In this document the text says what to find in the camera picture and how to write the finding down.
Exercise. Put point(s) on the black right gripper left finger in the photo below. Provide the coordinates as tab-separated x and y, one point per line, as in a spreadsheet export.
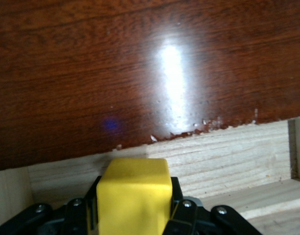
71	218

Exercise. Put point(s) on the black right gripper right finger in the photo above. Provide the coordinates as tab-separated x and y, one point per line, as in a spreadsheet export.
189	218

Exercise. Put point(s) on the yellow cube block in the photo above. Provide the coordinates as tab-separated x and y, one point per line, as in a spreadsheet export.
132	195

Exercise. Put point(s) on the wooden drawer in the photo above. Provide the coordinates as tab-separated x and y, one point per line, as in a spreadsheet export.
226	156

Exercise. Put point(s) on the dark red wooden cabinet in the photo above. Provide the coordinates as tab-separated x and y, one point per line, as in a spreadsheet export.
66	73

